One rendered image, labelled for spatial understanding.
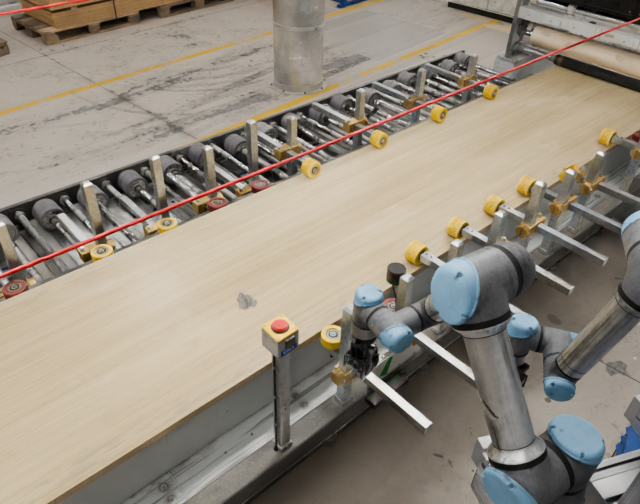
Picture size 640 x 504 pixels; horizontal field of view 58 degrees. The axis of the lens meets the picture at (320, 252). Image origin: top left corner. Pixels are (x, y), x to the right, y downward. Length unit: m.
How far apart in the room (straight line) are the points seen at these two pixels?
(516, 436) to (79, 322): 1.41
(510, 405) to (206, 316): 1.11
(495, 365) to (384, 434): 1.66
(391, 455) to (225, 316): 1.12
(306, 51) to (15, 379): 4.34
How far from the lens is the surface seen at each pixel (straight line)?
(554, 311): 3.59
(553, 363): 1.61
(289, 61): 5.70
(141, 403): 1.79
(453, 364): 1.94
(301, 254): 2.21
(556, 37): 4.28
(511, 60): 4.45
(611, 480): 1.74
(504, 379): 1.19
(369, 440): 2.76
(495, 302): 1.13
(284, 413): 1.74
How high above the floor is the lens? 2.29
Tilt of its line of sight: 39 degrees down
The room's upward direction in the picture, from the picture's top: 2 degrees clockwise
